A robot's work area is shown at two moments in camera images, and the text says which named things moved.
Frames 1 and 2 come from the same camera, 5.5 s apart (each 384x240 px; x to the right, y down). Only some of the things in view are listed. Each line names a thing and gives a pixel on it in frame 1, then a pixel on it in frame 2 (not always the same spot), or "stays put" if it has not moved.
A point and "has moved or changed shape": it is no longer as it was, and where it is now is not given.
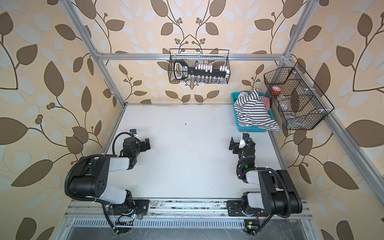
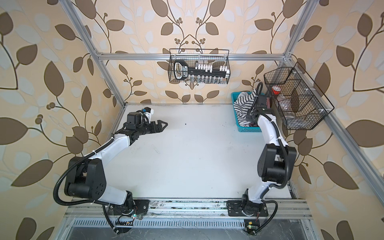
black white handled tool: [180, 69] stays put
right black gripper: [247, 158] to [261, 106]
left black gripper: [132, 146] to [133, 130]
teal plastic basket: [246, 129] stays put
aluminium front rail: [178, 208] stays put
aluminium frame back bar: [190, 57] stays put
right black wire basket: [300, 103] stays put
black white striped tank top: [251, 111] has moved or changed shape
